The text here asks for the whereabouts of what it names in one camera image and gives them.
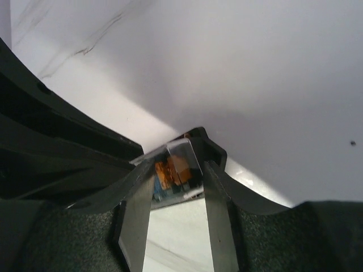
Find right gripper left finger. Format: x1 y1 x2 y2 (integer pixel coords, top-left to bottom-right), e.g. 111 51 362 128
1 160 154 271

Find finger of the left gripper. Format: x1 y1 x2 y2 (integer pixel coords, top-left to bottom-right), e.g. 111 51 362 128
1 42 143 199

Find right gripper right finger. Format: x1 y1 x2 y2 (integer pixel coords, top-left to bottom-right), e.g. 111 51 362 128
204 161 362 271

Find orange blade fuse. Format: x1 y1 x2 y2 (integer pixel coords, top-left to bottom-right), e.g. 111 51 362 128
155 161 174 190
167 155 192 185

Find black fuse box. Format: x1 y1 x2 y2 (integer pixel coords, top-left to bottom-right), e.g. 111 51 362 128
151 127 227 210

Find clear plastic fuse box cover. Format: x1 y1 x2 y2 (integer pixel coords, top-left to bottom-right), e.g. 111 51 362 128
130 138 204 203

